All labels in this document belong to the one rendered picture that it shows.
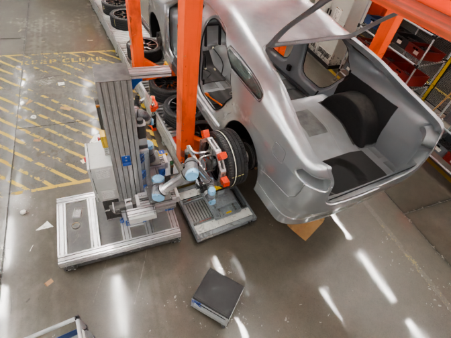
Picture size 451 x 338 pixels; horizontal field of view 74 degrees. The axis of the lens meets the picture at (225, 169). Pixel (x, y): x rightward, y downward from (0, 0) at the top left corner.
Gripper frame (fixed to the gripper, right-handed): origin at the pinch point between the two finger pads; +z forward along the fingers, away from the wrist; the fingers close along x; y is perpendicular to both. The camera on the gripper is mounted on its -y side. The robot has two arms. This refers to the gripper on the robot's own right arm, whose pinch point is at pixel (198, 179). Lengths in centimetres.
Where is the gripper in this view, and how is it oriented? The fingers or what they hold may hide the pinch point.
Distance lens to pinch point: 320.1
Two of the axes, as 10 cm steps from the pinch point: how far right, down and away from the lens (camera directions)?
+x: -8.8, 2.6, -4.0
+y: 1.3, -6.8, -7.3
